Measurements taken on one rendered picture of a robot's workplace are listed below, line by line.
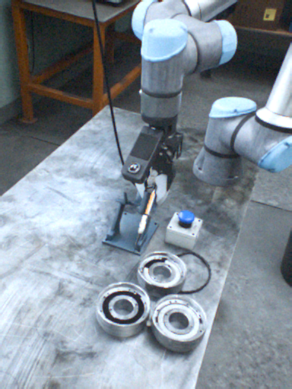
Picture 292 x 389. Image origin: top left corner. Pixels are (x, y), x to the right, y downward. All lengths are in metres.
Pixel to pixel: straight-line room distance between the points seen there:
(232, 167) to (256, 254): 1.11
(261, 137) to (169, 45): 0.47
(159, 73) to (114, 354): 0.51
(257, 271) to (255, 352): 0.46
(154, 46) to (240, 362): 1.40
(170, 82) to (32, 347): 0.53
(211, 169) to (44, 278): 0.58
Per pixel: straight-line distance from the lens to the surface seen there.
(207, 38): 0.86
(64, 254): 1.04
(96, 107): 2.97
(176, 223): 1.07
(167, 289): 0.93
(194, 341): 0.87
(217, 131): 1.26
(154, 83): 0.81
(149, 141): 0.85
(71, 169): 1.31
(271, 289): 2.22
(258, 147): 1.18
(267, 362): 1.96
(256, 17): 4.24
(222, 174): 1.30
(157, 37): 0.78
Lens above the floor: 1.52
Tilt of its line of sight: 36 degrees down
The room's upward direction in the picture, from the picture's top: 7 degrees clockwise
